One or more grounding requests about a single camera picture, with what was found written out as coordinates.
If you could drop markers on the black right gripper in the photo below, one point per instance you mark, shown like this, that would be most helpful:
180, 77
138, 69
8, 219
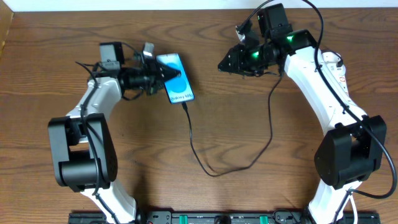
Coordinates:
239, 59

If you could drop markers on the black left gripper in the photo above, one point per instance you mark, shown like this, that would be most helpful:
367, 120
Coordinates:
153, 76

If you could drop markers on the blue Galaxy smartphone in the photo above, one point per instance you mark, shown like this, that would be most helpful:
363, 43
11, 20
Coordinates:
178, 89

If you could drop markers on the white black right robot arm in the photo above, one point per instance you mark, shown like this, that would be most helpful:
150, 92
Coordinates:
353, 144

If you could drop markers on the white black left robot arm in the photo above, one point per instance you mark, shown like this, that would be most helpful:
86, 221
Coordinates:
83, 154

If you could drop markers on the white charger plug adapter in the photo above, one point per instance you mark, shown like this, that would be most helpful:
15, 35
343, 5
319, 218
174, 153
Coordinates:
330, 56

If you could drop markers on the white power strip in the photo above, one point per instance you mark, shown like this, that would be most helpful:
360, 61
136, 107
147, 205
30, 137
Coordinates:
339, 74

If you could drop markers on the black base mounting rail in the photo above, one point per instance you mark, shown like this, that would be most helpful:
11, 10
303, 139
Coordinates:
165, 217

